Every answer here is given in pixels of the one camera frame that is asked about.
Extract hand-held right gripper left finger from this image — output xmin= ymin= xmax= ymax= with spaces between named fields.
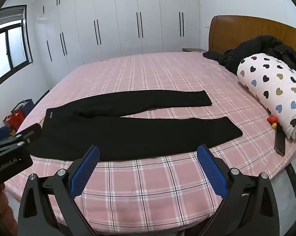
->
xmin=17 ymin=145 xmax=106 ymax=236

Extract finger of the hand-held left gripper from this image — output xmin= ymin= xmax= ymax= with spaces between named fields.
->
xmin=0 ymin=124 xmax=42 ymax=156

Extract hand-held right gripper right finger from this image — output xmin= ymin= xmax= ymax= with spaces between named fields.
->
xmin=196 ymin=144 xmax=280 ymax=236

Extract black pants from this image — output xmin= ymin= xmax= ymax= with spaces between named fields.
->
xmin=30 ymin=90 xmax=243 ymax=161

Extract person's left forearm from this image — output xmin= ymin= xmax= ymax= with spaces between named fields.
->
xmin=0 ymin=183 xmax=18 ymax=236

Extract red shopping bag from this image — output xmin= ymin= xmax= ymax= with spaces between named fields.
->
xmin=3 ymin=111 xmax=26 ymax=131

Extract blue and white shopping bag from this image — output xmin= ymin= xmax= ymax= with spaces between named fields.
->
xmin=12 ymin=99 xmax=35 ymax=117

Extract dark smartphone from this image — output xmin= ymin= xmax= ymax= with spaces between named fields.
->
xmin=274 ymin=125 xmax=286 ymax=157

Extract red toy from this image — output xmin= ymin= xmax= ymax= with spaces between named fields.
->
xmin=267 ymin=115 xmax=278 ymax=129

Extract black-framed window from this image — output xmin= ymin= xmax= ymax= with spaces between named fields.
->
xmin=0 ymin=5 xmax=33 ymax=87

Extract heart-print rolled quilt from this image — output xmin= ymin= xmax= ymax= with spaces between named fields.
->
xmin=237 ymin=53 xmax=296 ymax=139

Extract pink plaid bed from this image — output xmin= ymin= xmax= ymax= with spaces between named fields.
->
xmin=5 ymin=52 xmax=296 ymax=230

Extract black jacket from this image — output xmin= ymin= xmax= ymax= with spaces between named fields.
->
xmin=203 ymin=35 xmax=296 ymax=78

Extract wooden headboard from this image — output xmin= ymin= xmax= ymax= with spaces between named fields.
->
xmin=208 ymin=15 xmax=296 ymax=56

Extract white wardrobe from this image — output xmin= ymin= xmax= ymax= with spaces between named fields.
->
xmin=36 ymin=0 xmax=210 ymax=65

